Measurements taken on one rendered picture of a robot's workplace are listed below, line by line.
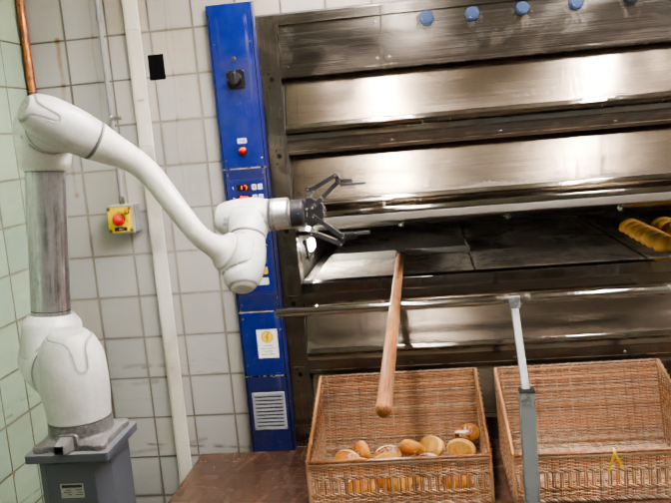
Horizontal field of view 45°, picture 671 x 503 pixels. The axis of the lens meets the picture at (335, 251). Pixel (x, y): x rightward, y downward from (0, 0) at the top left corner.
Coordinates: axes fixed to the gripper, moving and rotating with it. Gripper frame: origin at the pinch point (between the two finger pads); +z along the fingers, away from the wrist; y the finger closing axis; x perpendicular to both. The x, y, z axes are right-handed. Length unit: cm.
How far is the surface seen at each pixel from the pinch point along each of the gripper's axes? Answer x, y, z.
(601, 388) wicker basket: -49, 72, 72
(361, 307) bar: -17.7, 31.9, -4.2
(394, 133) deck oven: -55, -19, 8
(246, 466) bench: -40, 90, -51
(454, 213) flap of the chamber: -40.0, 7.6, 26.2
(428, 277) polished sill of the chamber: -55, 31, 17
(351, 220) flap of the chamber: -40.5, 7.5, -7.1
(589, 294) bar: -17, 32, 63
